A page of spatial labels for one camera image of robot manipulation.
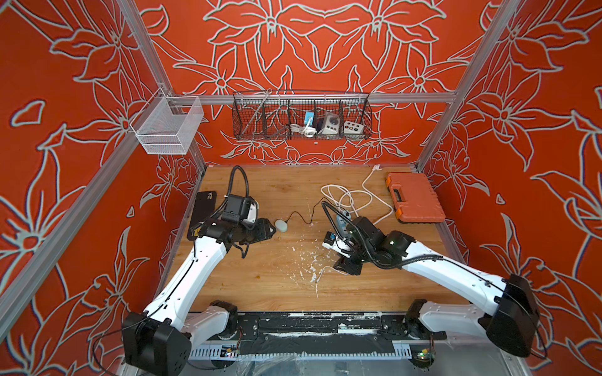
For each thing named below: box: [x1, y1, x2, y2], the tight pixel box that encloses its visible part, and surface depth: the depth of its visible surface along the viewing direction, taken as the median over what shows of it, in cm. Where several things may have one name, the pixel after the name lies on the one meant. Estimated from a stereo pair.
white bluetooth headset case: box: [275, 219, 288, 233], surface depth 97 cm
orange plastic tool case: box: [385, 172, 447, 223], surface depth 102 cm
